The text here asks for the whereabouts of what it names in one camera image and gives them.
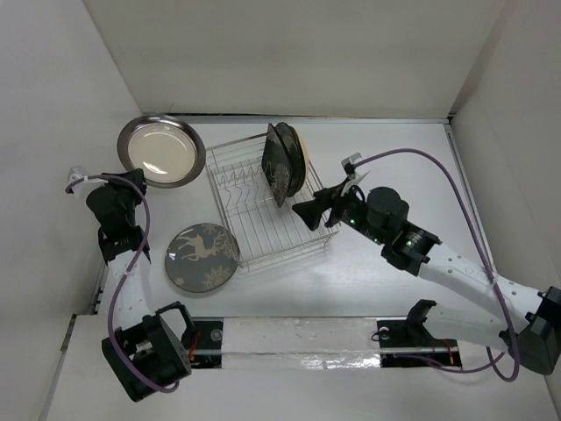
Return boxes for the black square floral plate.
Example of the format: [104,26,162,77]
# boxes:
[261,124,292,208]

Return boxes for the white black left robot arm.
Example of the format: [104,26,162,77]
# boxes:
[86,170,198,402]

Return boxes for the cream plate black striped rim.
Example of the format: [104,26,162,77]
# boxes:
[275,122,307,197]

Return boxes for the steel wire dish rack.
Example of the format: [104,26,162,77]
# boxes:
[206,134,340,269]

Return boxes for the beige plate leaf pattern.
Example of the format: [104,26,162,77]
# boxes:
[296,130,309,164]

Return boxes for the grey plate tree pattern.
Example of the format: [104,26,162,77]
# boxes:
[164,223,240,294]

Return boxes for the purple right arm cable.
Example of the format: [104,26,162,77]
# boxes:
[350,148,522,382]

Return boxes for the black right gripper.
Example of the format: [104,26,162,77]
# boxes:
[293,178,386,246]

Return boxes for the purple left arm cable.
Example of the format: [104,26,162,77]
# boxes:
[64,174,181,391]

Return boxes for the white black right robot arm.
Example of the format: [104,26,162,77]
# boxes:
[292,187,560,375]

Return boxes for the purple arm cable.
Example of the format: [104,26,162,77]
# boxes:
[350,148,522,382]
[64,174,181,391]

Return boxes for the silver front table rail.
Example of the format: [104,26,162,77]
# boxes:
[188,318,462,370]

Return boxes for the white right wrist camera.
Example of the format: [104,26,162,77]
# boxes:
[341,153,369,196]

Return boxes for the cream plate brown metallic rim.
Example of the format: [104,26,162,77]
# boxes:
[117,114,206,189]

